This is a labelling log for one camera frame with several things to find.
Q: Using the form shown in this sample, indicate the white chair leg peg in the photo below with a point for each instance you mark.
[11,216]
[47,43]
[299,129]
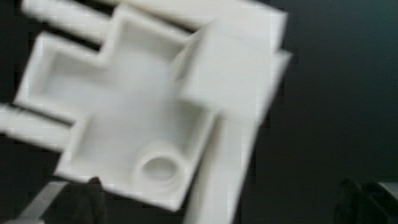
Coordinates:
[35,129]

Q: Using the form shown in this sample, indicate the white U-shaped obstacle fence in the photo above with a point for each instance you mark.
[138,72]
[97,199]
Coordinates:
[219,183]

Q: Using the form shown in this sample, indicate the white chair seat part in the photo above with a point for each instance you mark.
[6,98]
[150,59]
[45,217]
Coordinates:
[107,89]

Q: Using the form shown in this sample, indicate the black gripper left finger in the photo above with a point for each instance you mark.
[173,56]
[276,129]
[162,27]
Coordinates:
[79,206]

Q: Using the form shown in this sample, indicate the white chair leg with tag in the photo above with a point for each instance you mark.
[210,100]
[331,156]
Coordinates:
[232,60]

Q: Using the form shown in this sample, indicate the white chair leg upright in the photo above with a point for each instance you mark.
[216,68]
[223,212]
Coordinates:
[72,17]

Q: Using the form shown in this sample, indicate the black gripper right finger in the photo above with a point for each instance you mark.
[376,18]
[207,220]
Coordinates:
[367,202]

